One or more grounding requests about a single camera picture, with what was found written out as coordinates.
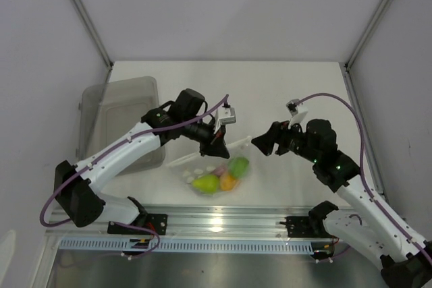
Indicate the slotted white cable duct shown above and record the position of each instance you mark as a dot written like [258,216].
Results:
[188,245]

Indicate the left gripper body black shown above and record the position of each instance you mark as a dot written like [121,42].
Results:
[201,131]

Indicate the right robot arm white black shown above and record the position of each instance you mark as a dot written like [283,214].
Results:
[402,255]

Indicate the aluminium mounting rail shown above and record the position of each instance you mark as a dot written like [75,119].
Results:
[203,222]

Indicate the green toy fruit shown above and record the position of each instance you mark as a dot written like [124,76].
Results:
[237,167]

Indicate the right aluminium frame post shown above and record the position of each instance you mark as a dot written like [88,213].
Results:
[372,24]

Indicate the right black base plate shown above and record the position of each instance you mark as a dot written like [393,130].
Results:
[304,227]

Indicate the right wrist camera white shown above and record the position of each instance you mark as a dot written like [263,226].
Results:
[297,111]

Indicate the clear zip top bag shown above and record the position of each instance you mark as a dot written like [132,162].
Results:
[193,166]

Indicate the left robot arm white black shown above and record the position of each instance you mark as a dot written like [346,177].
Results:
[78,188]

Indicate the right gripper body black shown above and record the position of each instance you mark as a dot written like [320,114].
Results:
[297,145]

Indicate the left aluminium frame post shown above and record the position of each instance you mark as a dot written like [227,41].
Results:
[91,31]

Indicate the orange toy lemon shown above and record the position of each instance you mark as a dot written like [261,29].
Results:
[227,182]

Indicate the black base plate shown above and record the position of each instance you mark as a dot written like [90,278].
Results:
[304,227]
[153,222]

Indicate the purple toy eggplant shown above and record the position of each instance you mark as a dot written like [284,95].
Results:
[221,170]

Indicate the yellow-green toy pear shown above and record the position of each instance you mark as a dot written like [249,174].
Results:
[207,184]

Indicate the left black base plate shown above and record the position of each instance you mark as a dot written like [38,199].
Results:
[153,222]

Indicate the clear plastic container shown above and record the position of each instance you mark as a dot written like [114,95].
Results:
[108,111]

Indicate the aluminium frame post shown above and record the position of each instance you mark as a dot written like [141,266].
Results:
[372,24]
[91,31]

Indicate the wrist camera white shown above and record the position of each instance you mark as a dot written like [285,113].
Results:
[297,111]
[226,115]

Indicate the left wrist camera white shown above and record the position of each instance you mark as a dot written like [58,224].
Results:
[226,115]

